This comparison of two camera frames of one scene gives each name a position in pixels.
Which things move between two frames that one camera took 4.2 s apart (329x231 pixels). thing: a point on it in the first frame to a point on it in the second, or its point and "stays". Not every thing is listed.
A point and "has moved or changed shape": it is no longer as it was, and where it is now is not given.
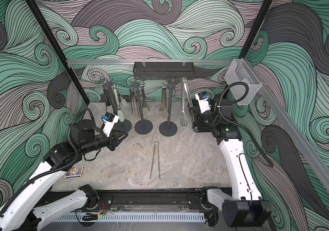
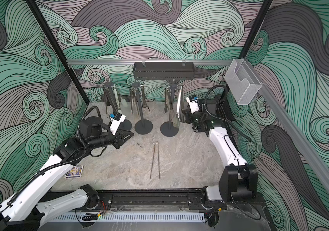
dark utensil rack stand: [143, 126] stays
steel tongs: [183, 118] has moved or changed shape
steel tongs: [163, 106] has moved or changed shape
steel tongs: [156, 143] stays
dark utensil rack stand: [169, 128] stays
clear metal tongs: [144, 102] stays
